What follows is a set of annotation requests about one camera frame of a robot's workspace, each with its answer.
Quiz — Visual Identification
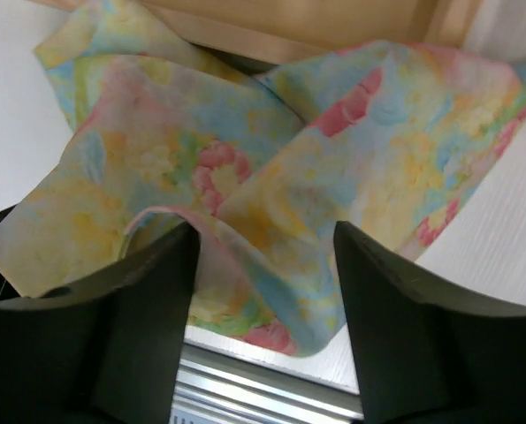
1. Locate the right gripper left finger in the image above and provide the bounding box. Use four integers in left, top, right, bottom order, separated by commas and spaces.
0, 223, 200, 423

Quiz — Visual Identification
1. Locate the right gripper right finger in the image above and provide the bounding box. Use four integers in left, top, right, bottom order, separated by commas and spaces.
334, 222, 526, 423

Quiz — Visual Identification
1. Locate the floral pastel skirt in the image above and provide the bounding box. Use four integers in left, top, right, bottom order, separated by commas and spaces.
0, 1, 526, 356

